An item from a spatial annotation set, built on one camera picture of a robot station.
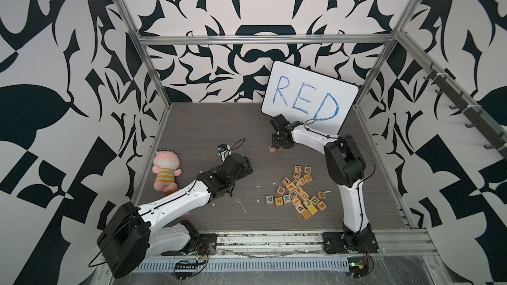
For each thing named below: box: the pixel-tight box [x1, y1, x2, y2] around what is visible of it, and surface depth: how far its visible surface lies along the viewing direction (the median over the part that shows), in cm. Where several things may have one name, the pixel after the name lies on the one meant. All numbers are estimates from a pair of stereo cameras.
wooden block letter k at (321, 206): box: [315, 200, 328, 212], surface depth 83 cm
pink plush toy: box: [151, 149, 183, 192], surface depth 89 cm
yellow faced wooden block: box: [299, 209, 311, 220], surface depth 81 cm
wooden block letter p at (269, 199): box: [265, 194, 274, 206], surface depth 85 cm
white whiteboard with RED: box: [260, 60, 360, 134], surface depth 96 cm
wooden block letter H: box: [274, 196, 284, 207], surface depth 84 cm
